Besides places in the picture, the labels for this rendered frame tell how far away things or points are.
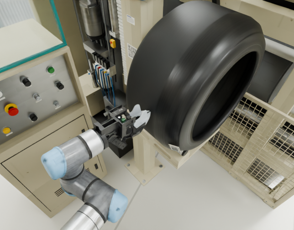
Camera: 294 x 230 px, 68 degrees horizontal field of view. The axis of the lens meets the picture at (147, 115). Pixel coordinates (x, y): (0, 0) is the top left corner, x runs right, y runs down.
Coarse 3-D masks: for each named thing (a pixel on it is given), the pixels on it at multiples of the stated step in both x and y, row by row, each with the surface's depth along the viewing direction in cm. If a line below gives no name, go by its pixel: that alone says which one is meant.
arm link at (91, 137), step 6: (84, 132) 61; (90, 132) 60; (96, 132) 61; (84, 138) 58; (90, 138) 59; (96, 138) 59; (90, 144) 58; (96, 144) 59; (102, 144) 60; (90, 150) 58; (96, 150) 59; (102, 150) 61
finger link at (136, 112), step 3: (135, 105) 70; (138, 105) 71; (135, 108) 71; (138, 108) 72; (132, 111) 71; (135, 111) 72; (138, 111) 73; (141, 111) 74; (147, 111) 75; (132, 114) 72; (135, 114) 73; (138, 114) 74; (138, 117) 74
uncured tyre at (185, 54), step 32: (160, 32) 71; (192, 32) 67; (224, 32) 65; (256, 32) 72; (160, 64) 69; (192, 64) 64; (224, 64) 65; (256, 64) 90; (128, 96) 82; (160, 96) 70; (192, 96) 66; (224, 96) 114; (160, 128) 76; (192, 128) 77
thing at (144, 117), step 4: (144, 112) 69; (148, 112) 75; (140, 116) 69; (144, 116) 71; (148, 116) 73; (136, 120) 69; (140, 120) 70; (144, 120) 72; (136, 124) 70; (140, 124) 70
